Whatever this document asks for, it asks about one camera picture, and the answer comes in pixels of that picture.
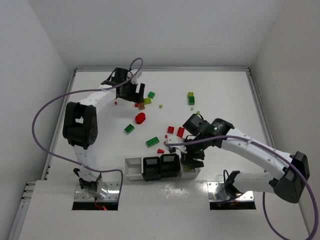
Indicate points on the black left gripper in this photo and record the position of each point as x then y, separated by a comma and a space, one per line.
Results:
130, 92

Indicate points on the white bin far right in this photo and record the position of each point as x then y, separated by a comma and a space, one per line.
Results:
189, 174

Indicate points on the lime square lego brick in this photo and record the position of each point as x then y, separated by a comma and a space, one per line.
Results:
191, 94

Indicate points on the red rectangular lego brick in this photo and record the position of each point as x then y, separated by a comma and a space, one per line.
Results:
180, 132

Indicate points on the red round lego piece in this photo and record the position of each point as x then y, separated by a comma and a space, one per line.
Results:
140, 118

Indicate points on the black bin right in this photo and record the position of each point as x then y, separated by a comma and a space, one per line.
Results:
170, 165

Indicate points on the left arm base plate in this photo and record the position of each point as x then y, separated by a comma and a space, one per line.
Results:
109, 192

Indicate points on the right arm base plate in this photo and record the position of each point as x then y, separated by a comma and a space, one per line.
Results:
217, 193

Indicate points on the red slope lego piece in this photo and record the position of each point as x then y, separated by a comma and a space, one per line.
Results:
160, 151

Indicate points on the black bin left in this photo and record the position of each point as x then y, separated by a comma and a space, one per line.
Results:
151, 168

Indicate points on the white bin far left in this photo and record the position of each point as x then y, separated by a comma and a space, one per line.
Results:
133, 168

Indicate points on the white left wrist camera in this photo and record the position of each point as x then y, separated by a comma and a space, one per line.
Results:
135, 75

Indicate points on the orange brown lego brick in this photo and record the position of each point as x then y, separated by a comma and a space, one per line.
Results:
141, 106

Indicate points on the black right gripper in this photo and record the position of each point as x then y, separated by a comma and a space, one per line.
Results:
191, 158

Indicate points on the red square lego brick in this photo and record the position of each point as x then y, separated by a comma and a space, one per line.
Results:
170, 129

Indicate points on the green small lego brick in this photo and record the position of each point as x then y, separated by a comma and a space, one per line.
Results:
151, 94

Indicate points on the green upside-down lego brick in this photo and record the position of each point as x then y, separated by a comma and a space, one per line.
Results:
191, 100

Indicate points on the white bin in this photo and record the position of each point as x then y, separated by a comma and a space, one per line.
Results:
189, 174
133, 168

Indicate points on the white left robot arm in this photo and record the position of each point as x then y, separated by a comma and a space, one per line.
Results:
80, 125

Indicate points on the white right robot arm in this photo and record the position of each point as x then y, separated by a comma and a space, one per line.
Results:
284, 173

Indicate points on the black bin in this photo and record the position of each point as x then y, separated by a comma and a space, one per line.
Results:
151, 168
170, 165

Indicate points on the green square lego brick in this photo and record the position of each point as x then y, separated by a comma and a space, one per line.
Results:
129, 128

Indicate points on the green long lego brick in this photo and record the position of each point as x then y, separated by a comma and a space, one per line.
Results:
151, 142

